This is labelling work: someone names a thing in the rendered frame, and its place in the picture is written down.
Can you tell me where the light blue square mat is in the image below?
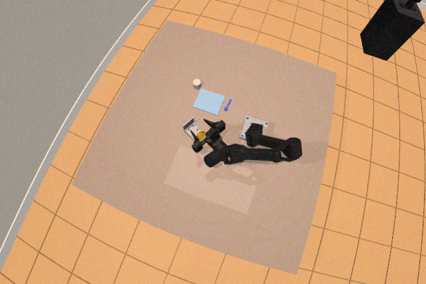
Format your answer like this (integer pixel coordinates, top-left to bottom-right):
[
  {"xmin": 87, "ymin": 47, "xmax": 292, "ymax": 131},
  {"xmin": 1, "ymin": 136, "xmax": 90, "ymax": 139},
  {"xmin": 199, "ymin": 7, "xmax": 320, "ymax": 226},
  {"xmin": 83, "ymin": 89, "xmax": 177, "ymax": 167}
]
[{"xmin": 193, "ymin": 89, "xmax": 225, "ymax": 115}]

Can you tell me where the yellow round plate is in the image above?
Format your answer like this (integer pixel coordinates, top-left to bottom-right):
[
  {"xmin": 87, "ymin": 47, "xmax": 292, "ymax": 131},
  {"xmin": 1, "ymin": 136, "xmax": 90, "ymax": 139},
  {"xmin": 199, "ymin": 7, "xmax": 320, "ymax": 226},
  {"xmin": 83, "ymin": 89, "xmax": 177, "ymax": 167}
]
[{"xmin": 196, "ymin": 130, "xmax": 206, "ymax": 141}]

